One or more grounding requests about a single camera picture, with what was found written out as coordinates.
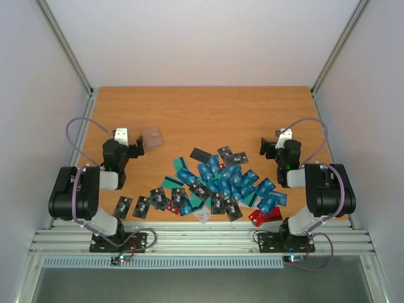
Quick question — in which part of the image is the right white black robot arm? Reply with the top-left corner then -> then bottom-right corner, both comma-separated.
258,138 -> 356,253

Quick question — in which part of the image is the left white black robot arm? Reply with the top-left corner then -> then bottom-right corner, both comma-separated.
48,132 -> 145,251

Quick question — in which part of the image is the black card far right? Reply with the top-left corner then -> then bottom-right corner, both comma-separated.
229,152 -> 249,165

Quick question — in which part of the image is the black card top right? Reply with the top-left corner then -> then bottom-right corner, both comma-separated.
217,146 -> 233,163

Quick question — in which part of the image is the blue card right edge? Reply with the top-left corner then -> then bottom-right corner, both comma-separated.
257,191 -> 287,215

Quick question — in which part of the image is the teal card magnetic stripe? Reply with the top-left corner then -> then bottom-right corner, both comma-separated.
162,175 -> 184,189

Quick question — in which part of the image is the black vip card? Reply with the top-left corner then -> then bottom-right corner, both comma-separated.
132,196 -> 151,219
113,196 -> 133,219

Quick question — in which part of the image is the far left black vip card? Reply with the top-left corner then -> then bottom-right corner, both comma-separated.
113,196 -> 133,219

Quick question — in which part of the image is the red card magnetic stripe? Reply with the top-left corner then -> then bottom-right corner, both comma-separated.
265,206 -> 283,222

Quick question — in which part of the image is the red card front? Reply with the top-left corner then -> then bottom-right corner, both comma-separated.
248,210 -> 268,227

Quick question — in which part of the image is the white card with red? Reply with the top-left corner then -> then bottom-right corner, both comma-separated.
193,207 -> 212,223

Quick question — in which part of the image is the right small circuit board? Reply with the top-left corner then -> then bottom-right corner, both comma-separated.
283,254 -> 306,264

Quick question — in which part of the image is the small circuit board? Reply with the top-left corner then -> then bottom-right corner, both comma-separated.
283,254 -> 306,264
110,255 -> 131,266

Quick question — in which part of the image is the left small circuit board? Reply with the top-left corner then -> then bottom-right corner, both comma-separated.
110,255 -> 131,266

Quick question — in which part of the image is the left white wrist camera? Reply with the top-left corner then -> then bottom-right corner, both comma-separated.
114,128 -> 129,146

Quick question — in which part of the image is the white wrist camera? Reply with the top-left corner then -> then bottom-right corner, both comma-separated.
275,128 -> 292,149
114,128 -> 129,146

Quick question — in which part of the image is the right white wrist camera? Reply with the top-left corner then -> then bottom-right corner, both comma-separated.
275,128 -> 292,149

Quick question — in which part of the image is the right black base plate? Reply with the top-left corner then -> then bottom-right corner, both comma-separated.
258,232 -> 315,253

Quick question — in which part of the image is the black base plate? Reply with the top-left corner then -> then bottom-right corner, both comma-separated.
258,232 -> 315,253
89,232 -> 148,253

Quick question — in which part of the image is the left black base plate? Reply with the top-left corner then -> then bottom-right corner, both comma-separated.
89,232 -> 148,253

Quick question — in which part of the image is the grey slotted cable duct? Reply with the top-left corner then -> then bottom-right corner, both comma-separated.
42,256 -> 284,270

